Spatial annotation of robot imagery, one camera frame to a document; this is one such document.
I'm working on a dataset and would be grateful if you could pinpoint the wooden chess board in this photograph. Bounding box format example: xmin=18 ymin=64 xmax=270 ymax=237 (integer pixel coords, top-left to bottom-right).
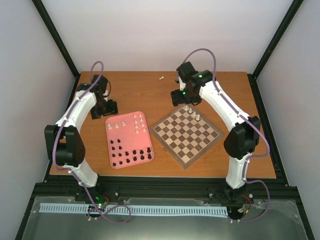
xmin=149 ymin=105 xmax=224 ymax=169

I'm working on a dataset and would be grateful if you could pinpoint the light blue cable duct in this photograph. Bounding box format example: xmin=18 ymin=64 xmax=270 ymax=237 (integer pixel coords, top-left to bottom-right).
xmin=39 ymin=203 xmax=228 ymax=218

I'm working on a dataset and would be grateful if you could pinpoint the pink plastic tray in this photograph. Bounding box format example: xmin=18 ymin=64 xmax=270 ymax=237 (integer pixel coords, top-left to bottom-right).
xmin=105 ymin=111 xmax=155 ymax=169

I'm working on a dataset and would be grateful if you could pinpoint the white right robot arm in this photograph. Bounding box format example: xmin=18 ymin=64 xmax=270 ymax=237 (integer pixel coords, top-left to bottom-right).
xmin=170 ymin=61 xmax=261 ymax=190

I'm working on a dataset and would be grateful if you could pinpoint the black aluminium frame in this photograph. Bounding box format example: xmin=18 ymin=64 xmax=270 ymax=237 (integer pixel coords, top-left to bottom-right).
xmin=15 ymin=0 xmax=315 ymax=240

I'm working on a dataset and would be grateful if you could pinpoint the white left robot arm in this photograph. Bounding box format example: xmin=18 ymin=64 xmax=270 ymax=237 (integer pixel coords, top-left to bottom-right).
xmin=44 ymin=74 xmax=118 ymax=202

